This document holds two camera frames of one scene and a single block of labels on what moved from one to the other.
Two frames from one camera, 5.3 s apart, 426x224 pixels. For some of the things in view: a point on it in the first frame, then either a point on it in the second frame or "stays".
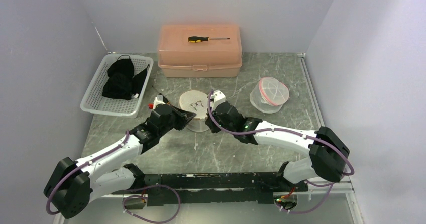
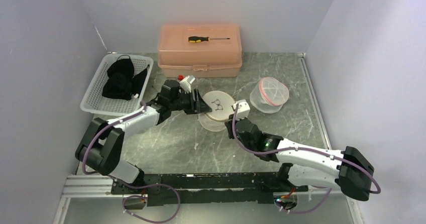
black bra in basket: (119, 83) stays
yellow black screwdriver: (197, 39) stays
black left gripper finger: (187, 116) to (204, 107)
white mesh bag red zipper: (269, 95) stays
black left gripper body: (176, 122) to (183, 102)
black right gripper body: (213, 128) to (230, 129)
